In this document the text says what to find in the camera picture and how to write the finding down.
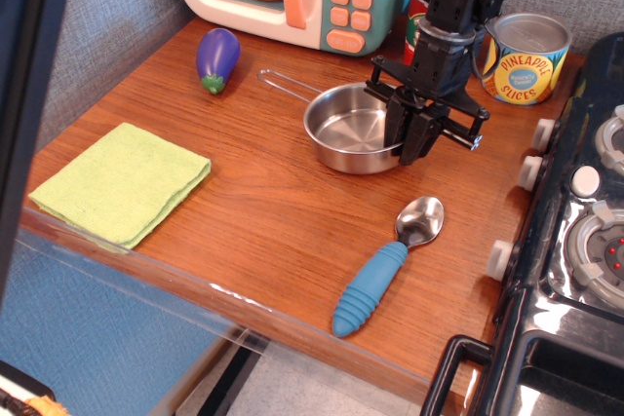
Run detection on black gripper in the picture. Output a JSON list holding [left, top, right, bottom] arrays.
[[366, 20, 489, 166]]

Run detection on small steel pot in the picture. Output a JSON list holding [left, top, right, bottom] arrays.
[[257, 69, 402, 175]]

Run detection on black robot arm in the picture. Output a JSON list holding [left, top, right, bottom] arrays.
[[366, 0, 504, 166]]

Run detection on tomato sauce can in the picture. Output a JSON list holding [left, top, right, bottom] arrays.
[[403, 0, 428, 65]]

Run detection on pineapple slices can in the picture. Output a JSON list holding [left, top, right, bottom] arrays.
[[482, 13, 572, 105]]

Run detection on purple toy eggplant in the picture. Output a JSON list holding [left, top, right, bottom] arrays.
[[196, 28, 241, 95]]

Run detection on black toy stove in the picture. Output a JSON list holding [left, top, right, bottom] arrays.
[[421, 33, 623, 415]]

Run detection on green folded cloth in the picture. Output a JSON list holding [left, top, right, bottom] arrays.
[[29, 123, 212, 249]]

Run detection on clear acrylic table guard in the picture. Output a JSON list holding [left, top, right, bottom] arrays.
[[1, 208, 428, 415]]

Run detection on spoon with blue handle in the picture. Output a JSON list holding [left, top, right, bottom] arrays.
[[331, 196, 445, 338]]

